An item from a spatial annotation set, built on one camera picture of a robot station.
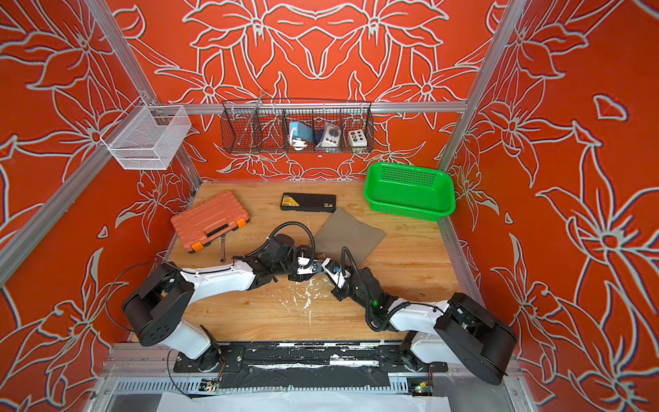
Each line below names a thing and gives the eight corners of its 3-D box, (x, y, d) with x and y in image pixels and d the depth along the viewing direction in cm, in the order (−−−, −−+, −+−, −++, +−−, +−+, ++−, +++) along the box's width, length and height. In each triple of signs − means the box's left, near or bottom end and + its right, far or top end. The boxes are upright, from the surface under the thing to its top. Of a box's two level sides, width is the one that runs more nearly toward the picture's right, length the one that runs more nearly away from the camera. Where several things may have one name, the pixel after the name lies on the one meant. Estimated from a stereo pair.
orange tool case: (191, 255, 97) (184, 248, 93) (177, 226, 106) (170, 217, 102) (252, 222, 107) (248, 213, 103) (234, 197, 116) (230, 189, 112)
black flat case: (280, 210, 112) (279, 205, 109) (283, 196, 117) (282, 191, 115) (335, 212, 111) (336, 208, 108) (336, 198, 116) (336, 194, 113)
